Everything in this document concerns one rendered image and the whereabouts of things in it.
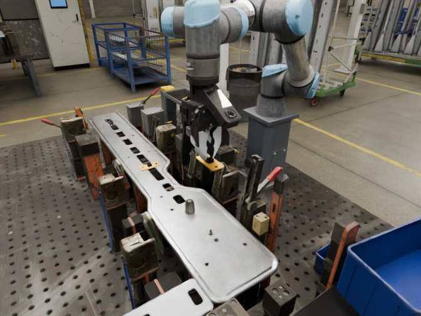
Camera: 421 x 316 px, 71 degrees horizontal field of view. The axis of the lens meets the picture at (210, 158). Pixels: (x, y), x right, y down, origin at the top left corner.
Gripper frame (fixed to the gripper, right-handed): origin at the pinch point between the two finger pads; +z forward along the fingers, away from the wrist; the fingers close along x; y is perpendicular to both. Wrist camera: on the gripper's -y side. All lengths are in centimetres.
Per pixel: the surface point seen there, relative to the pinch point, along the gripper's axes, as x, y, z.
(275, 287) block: 1.3, -27.9, 19.3
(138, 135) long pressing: -7, 77, 25
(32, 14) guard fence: -34, 799, -2
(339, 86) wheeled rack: -396, 224, 96
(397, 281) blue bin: -27, -40, 24
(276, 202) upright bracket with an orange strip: -14.9, -10.8, 14.2
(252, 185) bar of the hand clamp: -14.0, -1.7, 13.6
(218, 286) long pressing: 8.3, -16.1, 27.0
